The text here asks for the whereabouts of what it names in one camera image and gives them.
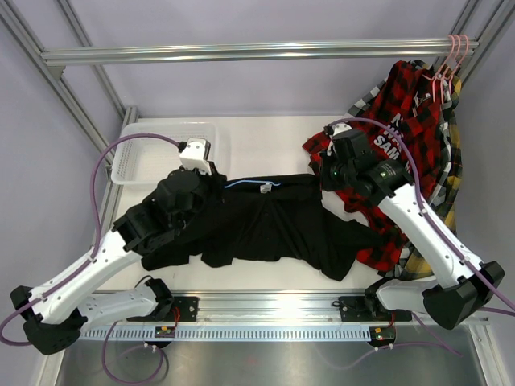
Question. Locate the right aluminium frame post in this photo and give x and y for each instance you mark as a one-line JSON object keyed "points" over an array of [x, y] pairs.
{"points": [[492, 28]]}

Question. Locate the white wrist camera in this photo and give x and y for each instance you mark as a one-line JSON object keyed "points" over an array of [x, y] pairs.
{"points": [[193, 155], [334, 129]]}

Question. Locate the light blue wire hanger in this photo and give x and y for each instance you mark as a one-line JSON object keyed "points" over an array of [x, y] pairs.
{"points": [[265, 186]]}

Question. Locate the white plastic basket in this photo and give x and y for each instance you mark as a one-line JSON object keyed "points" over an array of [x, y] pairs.
{"points": [[142, 162]]}

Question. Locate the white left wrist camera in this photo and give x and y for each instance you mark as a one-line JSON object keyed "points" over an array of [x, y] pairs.
{"points": [[193, 155]]}

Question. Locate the white slotted cable duct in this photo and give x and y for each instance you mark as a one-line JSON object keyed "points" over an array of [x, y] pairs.
{"points": [[140, 333]]}

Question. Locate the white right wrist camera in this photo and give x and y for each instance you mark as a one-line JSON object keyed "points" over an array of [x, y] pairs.
{"points": [[334, 129]]}

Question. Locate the black mounting plate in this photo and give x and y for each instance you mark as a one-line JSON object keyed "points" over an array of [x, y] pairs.
{"points": [[355, 308], [183, 307]]}

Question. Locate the aluminium hanging rail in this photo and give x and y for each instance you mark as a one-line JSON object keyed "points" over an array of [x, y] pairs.
{"points": [[307, 50]]}

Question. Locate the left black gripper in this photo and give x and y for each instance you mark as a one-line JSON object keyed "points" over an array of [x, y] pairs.
{"points": [[215, 182]]}

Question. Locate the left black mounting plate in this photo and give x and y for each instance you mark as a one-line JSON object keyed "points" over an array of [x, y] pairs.
{"points": [[183, 307]]}

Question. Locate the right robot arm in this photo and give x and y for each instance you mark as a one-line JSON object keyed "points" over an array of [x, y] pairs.
{"points": [[462, 282]]}

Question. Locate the grey white plaid shirt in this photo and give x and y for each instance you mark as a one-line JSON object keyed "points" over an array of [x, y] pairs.
{"points": [[369, 106]]}

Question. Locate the left aluminium frame post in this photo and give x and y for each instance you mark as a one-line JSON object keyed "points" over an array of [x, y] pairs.
{"points": [[20, 30]]}

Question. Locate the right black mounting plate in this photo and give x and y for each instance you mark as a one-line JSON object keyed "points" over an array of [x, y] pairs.
{"points": [[355, 308]]}

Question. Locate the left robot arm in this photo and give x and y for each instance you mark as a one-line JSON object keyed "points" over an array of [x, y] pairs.
{"points": [[58, 312]]}

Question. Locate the pink wire hanger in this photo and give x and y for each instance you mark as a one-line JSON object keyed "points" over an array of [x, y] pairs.
{"points": [[455, 66], [446, 69], [438, 72]]}

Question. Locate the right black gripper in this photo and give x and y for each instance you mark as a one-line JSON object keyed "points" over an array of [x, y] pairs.
{"points": [[327, 184]]}

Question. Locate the black polo shirt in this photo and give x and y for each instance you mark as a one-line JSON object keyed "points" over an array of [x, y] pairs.
{"points": [[290, 221]]}

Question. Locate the aluminium frame post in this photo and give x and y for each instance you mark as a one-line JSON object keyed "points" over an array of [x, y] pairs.
{"points": [[492, 28], [20, 30]]}

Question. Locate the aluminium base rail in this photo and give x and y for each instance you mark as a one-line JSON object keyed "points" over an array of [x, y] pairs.
{"points": [[280, 308]]}

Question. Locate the yellow plaid shirt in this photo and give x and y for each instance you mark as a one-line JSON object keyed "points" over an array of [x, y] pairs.
{"points": [[411, 265]]}

